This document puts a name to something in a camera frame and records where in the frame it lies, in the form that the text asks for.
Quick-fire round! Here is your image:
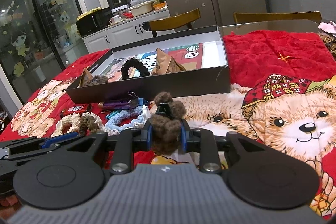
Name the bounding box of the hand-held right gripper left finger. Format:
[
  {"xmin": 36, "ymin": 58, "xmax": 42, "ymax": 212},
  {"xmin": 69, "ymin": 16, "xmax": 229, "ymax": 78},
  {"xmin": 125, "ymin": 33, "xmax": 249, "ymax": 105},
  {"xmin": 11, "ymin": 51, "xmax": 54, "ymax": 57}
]
[{"xmin": 60, "ymin": 119, "xmax": 154, "ymax": 174}]

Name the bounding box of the glass door with stickers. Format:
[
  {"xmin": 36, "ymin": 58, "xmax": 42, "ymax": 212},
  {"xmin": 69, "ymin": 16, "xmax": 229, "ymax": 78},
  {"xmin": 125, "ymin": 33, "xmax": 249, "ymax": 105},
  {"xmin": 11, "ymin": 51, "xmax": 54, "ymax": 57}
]
[{"xmin": 0, "ymin": 0, "xmax": 84, "ymax": 101}]

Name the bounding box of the white kitchen cabinet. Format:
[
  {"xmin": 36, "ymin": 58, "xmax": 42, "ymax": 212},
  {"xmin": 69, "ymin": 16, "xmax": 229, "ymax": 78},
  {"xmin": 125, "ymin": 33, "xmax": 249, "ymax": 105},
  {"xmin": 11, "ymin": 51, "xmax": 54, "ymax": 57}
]
[{"xmin": 83, "ymin": 9, "xmax": 171, "ymax": 54}]

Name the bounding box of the cream lace scrunchie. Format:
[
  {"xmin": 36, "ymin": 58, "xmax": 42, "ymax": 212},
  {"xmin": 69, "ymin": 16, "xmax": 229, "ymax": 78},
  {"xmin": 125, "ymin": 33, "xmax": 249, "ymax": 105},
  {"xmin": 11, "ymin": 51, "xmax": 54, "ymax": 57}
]
[{"xmin": 56, "ymin": 114, "xmax": 80, "ymax": 135}]

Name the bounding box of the brown triangular snack packet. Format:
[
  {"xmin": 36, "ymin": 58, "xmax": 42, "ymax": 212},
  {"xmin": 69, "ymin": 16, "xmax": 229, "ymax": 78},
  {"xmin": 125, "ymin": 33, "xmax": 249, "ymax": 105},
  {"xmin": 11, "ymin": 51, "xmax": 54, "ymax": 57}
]
[
  {"xmin": 79, "ymin": 69, "xmax": 93, "ymax": 87},
  {"xmin": 151, "ymin": 48, "xmax": 185, "ymax": 76}
]

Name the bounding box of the beige plastic basin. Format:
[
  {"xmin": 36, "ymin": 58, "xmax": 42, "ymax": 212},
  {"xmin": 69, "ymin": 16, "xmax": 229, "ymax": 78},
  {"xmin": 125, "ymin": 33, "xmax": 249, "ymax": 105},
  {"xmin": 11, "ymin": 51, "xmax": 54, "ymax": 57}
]
[{"xmin": 130, "ymin": 2, "xmax": 153, "ymax": 17}]

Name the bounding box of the brown white crochet scrunchie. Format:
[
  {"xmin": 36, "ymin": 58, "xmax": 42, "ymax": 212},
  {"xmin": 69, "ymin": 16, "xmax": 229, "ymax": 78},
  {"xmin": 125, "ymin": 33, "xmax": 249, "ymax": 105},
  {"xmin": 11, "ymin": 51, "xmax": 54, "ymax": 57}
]
[{"xmin": 79, "ymin": 112, "xmax": 106, "ymax": 134}]

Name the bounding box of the shallow black cardboard box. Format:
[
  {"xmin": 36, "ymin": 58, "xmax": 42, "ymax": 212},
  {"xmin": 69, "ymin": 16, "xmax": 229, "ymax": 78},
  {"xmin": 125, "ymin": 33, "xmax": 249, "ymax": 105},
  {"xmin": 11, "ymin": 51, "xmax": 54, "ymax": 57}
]
[{"xmin": 66, "ymin": 25, "xmax": 230, "ymax": 104}]

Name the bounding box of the black crochet scrunchie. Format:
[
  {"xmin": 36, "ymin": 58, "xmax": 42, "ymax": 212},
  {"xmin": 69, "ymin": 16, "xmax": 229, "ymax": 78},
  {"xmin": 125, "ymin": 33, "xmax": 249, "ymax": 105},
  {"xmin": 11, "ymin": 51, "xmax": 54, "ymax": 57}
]
[{"xmin": 122, "ymin": 59, "xmax": 151, "ymax": 80}]

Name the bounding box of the pink cloth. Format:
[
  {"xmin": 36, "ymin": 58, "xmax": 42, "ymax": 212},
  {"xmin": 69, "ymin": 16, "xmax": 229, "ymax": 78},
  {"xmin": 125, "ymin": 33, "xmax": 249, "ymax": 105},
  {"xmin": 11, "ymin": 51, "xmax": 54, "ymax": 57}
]
[{"xmin": 318, "ymin": 21, "xmax": 336, "ymax": 34}]

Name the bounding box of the red bear printed blanket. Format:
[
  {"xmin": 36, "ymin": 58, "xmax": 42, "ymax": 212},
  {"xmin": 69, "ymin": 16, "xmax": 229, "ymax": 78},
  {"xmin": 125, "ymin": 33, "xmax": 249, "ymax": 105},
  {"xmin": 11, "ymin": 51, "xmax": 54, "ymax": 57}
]
[{"xmin": 0, "ymin": 30, "xmax": 336, "ymax": 222}]

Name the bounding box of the colourful printed sheet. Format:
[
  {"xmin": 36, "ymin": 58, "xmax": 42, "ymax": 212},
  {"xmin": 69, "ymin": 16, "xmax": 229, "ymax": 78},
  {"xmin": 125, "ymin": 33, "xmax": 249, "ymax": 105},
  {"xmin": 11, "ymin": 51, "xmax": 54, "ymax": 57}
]
[{"xmin": 105, "ymin": 43, "xmax": 204, "ymax": 80}]

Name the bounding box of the purple snack bar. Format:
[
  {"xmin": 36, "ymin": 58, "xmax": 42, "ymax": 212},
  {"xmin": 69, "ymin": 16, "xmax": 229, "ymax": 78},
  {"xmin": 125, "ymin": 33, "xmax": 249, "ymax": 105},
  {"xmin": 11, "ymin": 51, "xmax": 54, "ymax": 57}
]
[{"xmin": 98, "ymin": 99, "xmax": 139, "ymax": 110}]

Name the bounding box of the black microwave oven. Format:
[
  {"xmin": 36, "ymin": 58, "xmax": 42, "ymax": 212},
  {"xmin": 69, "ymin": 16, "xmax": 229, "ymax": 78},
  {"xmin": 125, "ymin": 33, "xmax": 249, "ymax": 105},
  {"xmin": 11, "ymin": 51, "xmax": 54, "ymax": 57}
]
[{"xmin": 76, "ymin": 7, "xmax": 113, "ymax": 37}]

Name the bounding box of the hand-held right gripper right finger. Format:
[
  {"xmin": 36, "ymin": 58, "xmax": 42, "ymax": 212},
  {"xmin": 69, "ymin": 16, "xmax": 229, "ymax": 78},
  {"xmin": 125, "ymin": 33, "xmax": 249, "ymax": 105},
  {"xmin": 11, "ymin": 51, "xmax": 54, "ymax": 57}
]
[{"xmin": 181, "ymin": 120, "xmax": 265, "ymax": 174}]

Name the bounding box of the red snack packet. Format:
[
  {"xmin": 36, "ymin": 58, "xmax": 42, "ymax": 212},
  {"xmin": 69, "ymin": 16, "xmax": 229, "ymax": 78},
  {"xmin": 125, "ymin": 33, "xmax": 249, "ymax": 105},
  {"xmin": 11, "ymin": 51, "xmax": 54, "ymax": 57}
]
[{"xmin": 60, "ymin": 105, "xmax": 91, "ymax": 118}]

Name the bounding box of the light blue crochet scrunchie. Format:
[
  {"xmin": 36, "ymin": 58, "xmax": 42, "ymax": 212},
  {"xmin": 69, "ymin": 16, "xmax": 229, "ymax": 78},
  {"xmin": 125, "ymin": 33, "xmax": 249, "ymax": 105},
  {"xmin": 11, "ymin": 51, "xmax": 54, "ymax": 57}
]
[{"xmin": 105, "ymin": 106, "xmax": 151, "ymax": 136}]

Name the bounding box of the wooden chair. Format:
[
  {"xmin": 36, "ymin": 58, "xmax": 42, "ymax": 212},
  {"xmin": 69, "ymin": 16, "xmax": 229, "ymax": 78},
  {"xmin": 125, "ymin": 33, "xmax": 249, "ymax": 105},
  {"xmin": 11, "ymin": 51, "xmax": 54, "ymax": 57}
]
[
  {"xmin": 142, "ymin": 8, "xmax": 201, "ymax": 37},
  {"xmin": 233, "ymin": 11, "xmax": 322, "ymax": 25}
]

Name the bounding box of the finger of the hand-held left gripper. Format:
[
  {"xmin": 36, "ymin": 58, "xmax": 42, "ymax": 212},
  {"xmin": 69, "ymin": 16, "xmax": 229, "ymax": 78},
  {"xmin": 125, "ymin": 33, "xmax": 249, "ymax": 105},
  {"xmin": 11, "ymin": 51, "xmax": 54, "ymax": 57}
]
[
  {"xmin": 0, "ymin": 136, "xmax": 91, "ymax": 177},
  {"xmin": 0, "ymin": 132, "xmax": 79, "ymax": 153}
]

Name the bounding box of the yellow cloth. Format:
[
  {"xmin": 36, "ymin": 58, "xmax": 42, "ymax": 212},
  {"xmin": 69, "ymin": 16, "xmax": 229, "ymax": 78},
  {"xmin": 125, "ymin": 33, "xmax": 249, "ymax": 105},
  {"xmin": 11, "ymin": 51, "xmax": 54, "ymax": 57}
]
[{"xmin": 77, "ymin": 7, "xmax": 101, "ymax": 17}]

